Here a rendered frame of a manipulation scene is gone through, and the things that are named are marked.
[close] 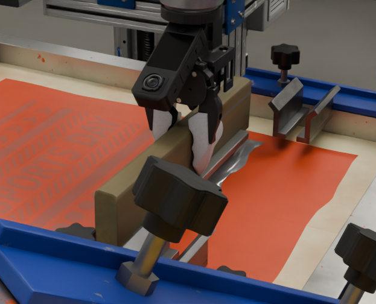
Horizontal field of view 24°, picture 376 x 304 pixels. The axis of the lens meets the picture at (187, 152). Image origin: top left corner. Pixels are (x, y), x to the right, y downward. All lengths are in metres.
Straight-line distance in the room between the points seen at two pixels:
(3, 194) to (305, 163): 0.41
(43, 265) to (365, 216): 0.68
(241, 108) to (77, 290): 0.84
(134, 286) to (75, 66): 1.07
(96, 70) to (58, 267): 1.06
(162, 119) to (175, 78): 0.11
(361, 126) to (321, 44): 3.06
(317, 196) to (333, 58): 3.06
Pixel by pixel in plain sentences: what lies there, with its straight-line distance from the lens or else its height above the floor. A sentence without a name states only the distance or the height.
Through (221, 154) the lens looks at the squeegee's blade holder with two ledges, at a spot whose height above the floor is 0.99.
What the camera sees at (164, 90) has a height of 1.14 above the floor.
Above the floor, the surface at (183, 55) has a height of 1.16.
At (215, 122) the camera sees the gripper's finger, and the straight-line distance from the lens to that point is 1.04.
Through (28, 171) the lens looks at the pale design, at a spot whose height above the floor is 0.95.
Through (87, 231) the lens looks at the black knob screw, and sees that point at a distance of 0.86.
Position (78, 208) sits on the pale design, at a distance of 1.11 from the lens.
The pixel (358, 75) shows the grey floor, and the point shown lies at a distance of 4.01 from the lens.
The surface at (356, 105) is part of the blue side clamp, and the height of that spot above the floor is 1.00.
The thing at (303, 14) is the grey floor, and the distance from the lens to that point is 4.74.
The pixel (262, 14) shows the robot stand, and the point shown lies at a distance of 2.22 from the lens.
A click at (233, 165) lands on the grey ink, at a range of 1.19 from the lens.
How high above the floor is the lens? 1.53
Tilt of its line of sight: 28 degrees down
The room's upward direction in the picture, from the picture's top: straight up
